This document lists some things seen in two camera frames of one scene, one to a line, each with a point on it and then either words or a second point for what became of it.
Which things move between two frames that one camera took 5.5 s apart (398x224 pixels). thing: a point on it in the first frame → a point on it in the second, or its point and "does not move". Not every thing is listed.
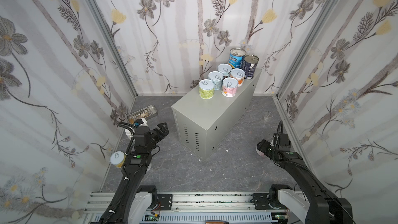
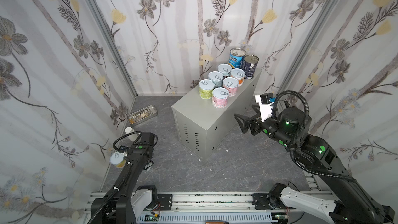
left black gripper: [158, 131] → [125, 154]
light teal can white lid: [217, 78] does not move
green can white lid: [206, 88] does not move
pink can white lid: [229, 86] does not move
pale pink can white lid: [259, 152] → [220, 95]
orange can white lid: [238, 74] does not move
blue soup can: [236, 57] does not move
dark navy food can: [249, 65] does not move
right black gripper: [264, 147] → [252, 124]
